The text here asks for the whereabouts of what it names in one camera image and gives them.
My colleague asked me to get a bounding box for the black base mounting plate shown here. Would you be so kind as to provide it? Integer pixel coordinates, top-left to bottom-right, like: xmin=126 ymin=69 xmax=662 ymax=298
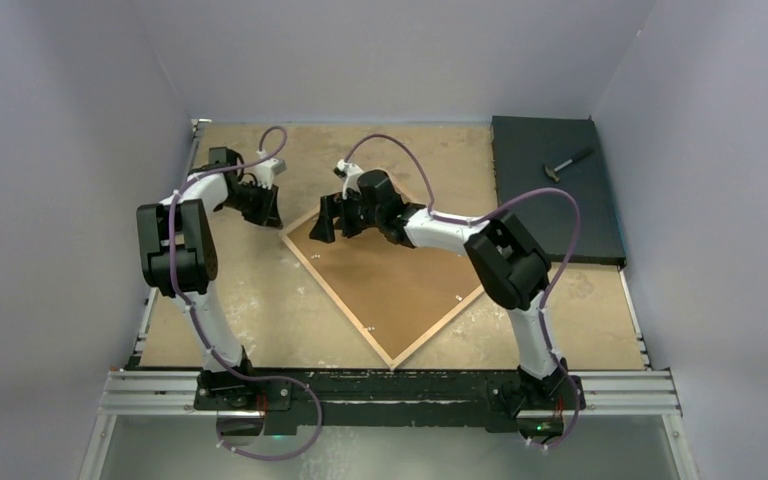
xmin=194 ymin=368 xmax=586 ymax=437

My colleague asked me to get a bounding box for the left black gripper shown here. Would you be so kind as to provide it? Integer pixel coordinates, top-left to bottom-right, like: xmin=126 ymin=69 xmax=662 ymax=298
xmin=220 ymin=180 xmax=283 ymax=229

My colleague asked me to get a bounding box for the aluminium rail frame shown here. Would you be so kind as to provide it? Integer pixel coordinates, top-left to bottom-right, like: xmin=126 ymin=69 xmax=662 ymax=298
xmin=76 ymin=117 xmax=701 ymax=480

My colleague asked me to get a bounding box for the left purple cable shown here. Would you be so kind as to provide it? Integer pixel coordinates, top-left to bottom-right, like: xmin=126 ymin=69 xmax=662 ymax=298
xmin=167 ymin=125 xmax=324 ymax=464

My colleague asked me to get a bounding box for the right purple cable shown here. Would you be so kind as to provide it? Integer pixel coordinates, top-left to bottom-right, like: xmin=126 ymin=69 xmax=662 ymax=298
xmin=342 ymin=133 xmax=584 ymax=453

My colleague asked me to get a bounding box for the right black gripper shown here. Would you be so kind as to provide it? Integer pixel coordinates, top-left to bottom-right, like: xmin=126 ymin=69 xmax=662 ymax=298
xmin=311 ymin=187 xmax=385 ymax=243

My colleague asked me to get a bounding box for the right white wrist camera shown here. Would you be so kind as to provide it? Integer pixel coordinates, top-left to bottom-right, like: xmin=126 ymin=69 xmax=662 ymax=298
xmin=333 ymin=159 xmax=364 ymax=199

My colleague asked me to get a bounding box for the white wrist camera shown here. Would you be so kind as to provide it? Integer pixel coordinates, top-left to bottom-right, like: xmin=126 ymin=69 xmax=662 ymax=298
xmin=333 ymin=159 xmax=364 ymax=199
xmin=250 ymin=150 xmax=287 ymax=190

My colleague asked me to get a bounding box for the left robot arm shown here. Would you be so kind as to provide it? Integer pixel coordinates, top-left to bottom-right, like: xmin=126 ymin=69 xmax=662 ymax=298
xmin=136 ymin=147 xmax=286 ymax=409

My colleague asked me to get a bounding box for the purple cable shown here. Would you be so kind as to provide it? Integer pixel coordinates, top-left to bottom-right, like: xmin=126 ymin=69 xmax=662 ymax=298
xmin=167 ymin=125 xmax=324 ymax=464
xmin=342 ymin=133 xmax=584 ymax=453

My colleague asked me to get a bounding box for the small hammer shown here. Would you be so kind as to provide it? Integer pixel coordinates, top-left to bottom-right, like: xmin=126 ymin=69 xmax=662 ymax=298
xmin=543 ymin=147 xmax=595 ymax=183

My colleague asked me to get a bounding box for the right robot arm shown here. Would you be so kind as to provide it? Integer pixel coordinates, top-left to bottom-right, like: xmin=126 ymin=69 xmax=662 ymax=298
xmin=309 ymin=161 xmax=566 ymax=407

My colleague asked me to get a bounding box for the white wooden picture frame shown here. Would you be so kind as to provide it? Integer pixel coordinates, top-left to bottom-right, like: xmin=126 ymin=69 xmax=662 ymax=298
xmin=278 ymin=180 xmax=497 ymax=369

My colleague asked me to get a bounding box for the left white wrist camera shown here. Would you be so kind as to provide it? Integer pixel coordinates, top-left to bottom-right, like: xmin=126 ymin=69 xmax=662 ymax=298
xmin=250 ymin=150 xmax=287 ymax=190

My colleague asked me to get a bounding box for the black foam block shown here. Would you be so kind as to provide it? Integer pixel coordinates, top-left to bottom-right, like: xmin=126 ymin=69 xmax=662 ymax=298
xmin=490 ymin=116 xmax=627 ymax=268

